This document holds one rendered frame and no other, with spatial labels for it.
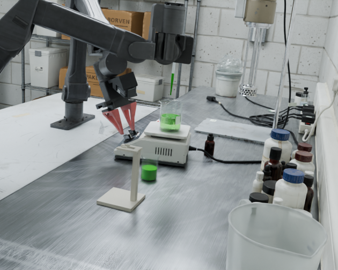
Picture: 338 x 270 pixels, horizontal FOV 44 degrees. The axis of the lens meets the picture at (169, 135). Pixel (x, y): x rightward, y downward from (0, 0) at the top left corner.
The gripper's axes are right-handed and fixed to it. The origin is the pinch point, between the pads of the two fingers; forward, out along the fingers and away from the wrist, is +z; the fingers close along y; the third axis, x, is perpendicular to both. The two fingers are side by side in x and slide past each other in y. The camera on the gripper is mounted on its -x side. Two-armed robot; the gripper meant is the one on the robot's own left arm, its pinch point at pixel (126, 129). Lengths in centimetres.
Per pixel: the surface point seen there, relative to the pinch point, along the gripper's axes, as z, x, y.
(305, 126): 25, 4, 72
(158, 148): 7.2, -5.9, 4.3
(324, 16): -11, 104, 235
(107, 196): 9.8, -19.1, -18.7
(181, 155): 11.0, -9.3, 8.4
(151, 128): 2.1, -2.4, 5.9
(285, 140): 14.9, -27.2, 28.6
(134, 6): -70, 217, 147
